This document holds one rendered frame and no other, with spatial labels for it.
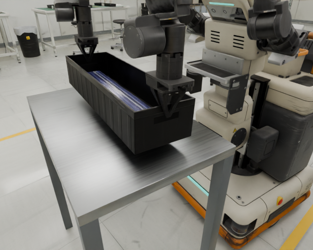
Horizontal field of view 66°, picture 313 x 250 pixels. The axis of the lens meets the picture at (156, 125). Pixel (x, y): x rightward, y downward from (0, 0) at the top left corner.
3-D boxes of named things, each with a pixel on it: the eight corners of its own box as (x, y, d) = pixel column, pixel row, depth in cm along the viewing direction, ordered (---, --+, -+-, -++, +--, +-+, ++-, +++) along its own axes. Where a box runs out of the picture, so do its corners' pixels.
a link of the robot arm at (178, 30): (192, 20, 47) (171, 17, 51) (166, 22, 43) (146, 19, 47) (189, 55, 50) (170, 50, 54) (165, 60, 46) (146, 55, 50)
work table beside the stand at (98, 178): (133, 193, 159) (125, 76, 119) (206, 291, 108) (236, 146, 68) (64, 224, 138) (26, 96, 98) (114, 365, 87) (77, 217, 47)
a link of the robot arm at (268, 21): (291, 22, 75) (273, 24, 79) (280, 1, 68) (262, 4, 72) (281, 49, 75) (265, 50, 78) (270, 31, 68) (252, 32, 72)
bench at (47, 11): (40, 50, 505) (31, 8, 465) (114, 39, 608) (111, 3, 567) (54, 57, 457) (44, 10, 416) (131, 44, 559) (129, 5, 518)
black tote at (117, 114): (191, 136, 65) (195, 97, 60) (134, 155, 57) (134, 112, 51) (109, 77, 107) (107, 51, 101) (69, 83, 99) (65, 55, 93)
